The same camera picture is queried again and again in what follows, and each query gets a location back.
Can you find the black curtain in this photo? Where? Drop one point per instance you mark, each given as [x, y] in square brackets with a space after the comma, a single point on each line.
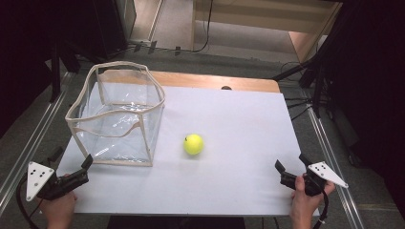
[375, 79]

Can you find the small dark knob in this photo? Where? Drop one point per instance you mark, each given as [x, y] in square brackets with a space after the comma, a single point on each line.
[226, 87]

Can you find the light wooden furniture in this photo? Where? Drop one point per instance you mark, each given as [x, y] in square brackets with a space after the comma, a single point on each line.
[264, 19]

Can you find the white table cover sheet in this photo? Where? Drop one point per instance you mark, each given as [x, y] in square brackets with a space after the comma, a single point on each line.
[242, 165]

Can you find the clear storage box beige trim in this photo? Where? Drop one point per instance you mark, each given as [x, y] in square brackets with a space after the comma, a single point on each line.
[121, 127]

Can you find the person's right hand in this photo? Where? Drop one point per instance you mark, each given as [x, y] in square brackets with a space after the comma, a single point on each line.
[302, 203]

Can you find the person's left hand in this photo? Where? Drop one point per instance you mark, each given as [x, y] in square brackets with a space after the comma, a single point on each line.
[59, 206]

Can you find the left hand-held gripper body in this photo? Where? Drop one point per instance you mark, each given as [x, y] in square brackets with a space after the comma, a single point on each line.
[36, 178]

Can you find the aluminium floor rail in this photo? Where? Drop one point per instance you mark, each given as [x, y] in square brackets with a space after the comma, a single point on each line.
[334, 168]
[35, 133]

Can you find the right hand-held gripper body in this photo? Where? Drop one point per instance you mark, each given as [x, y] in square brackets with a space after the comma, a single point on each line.
[324, 173]

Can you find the yellow green round fruit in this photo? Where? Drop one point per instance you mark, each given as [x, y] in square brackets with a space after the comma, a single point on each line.
[193, 144]

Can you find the black tripod stand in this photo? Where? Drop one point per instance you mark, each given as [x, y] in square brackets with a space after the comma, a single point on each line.
[313, 66]

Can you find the black cabinet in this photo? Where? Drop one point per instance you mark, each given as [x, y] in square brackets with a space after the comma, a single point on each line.
[102, 28]

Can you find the black metal stand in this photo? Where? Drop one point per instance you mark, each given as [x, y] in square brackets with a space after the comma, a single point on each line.
[55, 73]

